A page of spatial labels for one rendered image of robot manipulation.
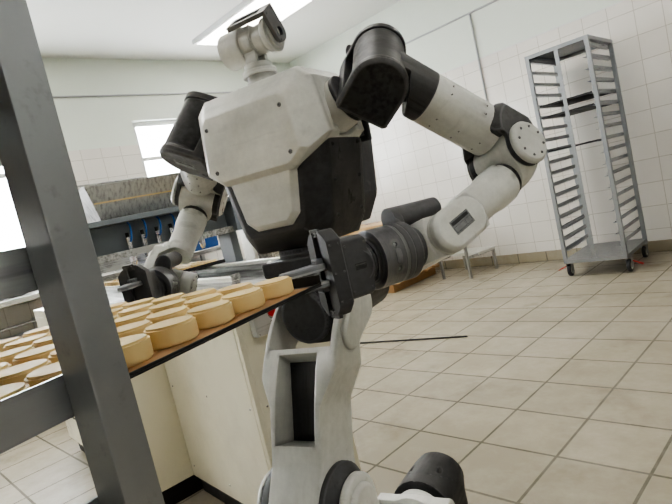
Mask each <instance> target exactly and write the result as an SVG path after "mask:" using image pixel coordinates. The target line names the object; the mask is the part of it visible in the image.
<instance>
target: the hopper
mask: <svg viewBox="0 0 672 504"><path fill-rule="evenodd" d="M178 175H179V172H178V173H171V174H164V175H158V176H151V177H144V178H138V179H131V180H124V181H118V182H111V183H105V184H98V185H91V186H85V187H82V188H81V189H79V194H80V198H81V201H82V205H83V208H84V212H85V216H86V219H87V223H92V222H97V221H102V220H108V219H113V218H118V217H123V216H128V215H133V214H139V213H144V212H149V211H154V210H159V209H165V208H170V207H175V206H177V205H173V203H172V202H171V193H172V188H173V184H174V182H175V179H176V178H177V177H178Z"/></svg>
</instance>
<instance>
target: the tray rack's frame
mask: <svg viewBox="0 0 672 504"><path fill-rule="evenodd" d="M583 40H584V41H583ZM590 41H591V42H596V43H601V44H606V45H608V44H610V43H611V39H606V38H602V37H598V36H593V35H589V34H586V35H583V36H581V37H578V38H575V39H572V40H570V41H567V42H564V43H562V44H559V45H556V46H553V47H551V48H548V49H545V50H542V51H540V52H537V53H534V54H532V55H529V56H526V57H524V59H525V64H526V69H527V74H528V80H529V85H530V90H531V95H532V100H533V105H534V111H535V116H536V121H537V126H538V129H539V130H540V132H541V133H542V134H543V136H544V131H542V127H543V126H542V120H540V117H539V116H541V115H540V110H539V109H538V107H537V105H538V100H537V98H536V96H535V94H536V89H535V87H534V86H533V83H534V79H533V75H531V71H532V68H531V64H529V60H535V61H546V62H556V67H557V72H558V77H559V83H560V88H561V93H562V99H563V104H564V109H565V115H566V120H567V125H568V131H569V136H570V141H571V147H572V152H573V157H574V163H575V168H576V173H577V179H578V184H579V189H580V194H581V200H582V205H583V210H584V216H585V221H586V226H587V232H588V237H589V242H590V245H586V246H585V247H583V248H582V249H580V250H579V251H577V252H576V253H574V254H573V255H571V256H570V257H568V256H567V251H565V247H566V245H565V240H563V236H564V235H563V230H561V226H562V224H561V219H559V216H558V215H560V214H559V209H558V208H557V198H556V197H555V195H554V194H555V188H554V186H553V185H552V183H553V178H552V175H551V174H550V172H551V167H550V164H548V161H549V157H548V153H546V156H545V158H544V162H545V168H546V173H547V178H548V183H549V188H550V193H551V199H552V204H553V209H554V214H555V219H556V224H557V230H558V235H559V240H560V245H561V250H562V256H563V261H564V264H566V267H567V266H568V264H571V268H572V272H573V271H574V265H573V263H583V262H594V261H606V260H618V259H625V261H627V259H628V258H631V264H632V267H633V266H634V262H633V261H632V259H633V256H634V255H633V254H634V253H635V252H636V251H637V250H638V249H639V248H641V252H642V246H643V245H646V251H647V253H648V252H649V251H648V245H647V244H648V243H649V242H647V240H646V239H642V238H641V239H632V240H628V241H626V239H625V233H624V228H623V222H622V217H621V211H620V206H619V200H618V195H617V189H616V184H615V178H614V173H613V167H612V162H611V156H610V151H609V145H608V140H607V134H606V129H605V123H604V118H603V112H602V107H601V101H600V96H599V90H598V85H597V79H596V74H595V68H594V63H593V57H592V52H591V51H592V50H595V49H598V48H592V47H591V46H590ZM582 44H585V46H581V45H582ZM583 53H586V55H587V60H588V66H589V71H590V77H591V82H592V88H593V93H594V99H595V104H596V110H597V115H598V121H599V126H600V132H601V137H602V142H603V148H604V153H605V159H606V164H607V170H608V175H609V181H610V186H611V192H612V197H613V203H614V208H615V214H616V219H617V225H618V230H619V236H620V241H621V246H617V245H618V244H620V241H613V242H604V243H595V244H594V242H593V236H592V231H591V226H590V220H589V215H588V210H587V204H586V199H585V194H584V188H583V183H582V178H581V172H580V167H579V162H578V156H577V151H576V146H575V140H574V135H573V130H572V124H571V119H570V114H569V108H568V103H567V98H566V92H565V87H564V81H563V76H562V71H561V65H560V61H563V60H566V59H569V58H572V57H574V56H577V55H580V54H583ZM544 138H545V136H544Z"/></svg>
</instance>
